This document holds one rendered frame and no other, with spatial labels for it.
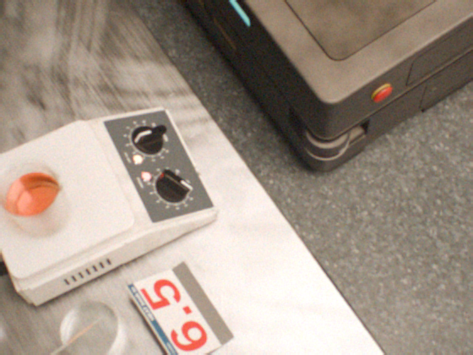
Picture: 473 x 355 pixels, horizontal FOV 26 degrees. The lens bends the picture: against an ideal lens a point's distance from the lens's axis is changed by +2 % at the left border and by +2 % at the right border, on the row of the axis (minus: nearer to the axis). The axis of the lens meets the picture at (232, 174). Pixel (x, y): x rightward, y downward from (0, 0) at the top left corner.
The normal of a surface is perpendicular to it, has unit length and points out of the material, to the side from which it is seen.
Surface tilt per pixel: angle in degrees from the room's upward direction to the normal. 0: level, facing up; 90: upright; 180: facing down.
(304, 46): 0
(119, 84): 0
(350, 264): 0
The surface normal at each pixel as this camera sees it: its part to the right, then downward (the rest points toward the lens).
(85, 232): -0.04, -0.34
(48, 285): 0.44, 0.84
